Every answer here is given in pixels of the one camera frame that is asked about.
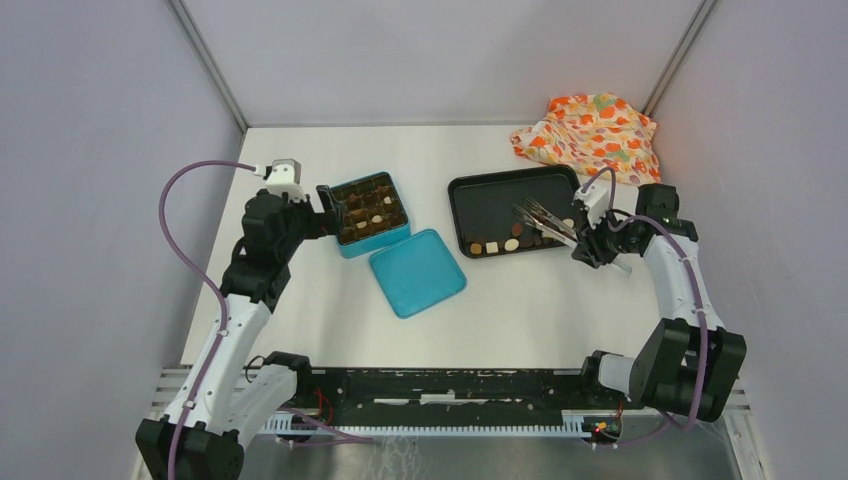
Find floral orange cloth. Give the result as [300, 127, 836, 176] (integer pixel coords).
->
[510, 93, 661, 186]

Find teal tin lid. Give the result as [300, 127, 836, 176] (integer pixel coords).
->
[369, 229, 467, 319]

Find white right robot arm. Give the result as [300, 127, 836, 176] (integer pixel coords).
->
[572, 183, 747, 423]

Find black chocolate tray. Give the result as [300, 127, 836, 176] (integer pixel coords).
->
[448, 165, 580, 259]

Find teal chocolate tin box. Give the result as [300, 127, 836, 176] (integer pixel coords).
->
[330, 172, 411, 259]

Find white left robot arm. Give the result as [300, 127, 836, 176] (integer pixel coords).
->
[135, 185, 343, 479]

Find white oval chocolate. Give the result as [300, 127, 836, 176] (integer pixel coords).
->
[504, 238, 520, 252]

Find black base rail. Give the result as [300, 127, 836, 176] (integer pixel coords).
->
[287, 367, 630, 427]

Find steel tongs with white handle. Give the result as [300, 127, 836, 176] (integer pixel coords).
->
[512, 194, 632, 277]

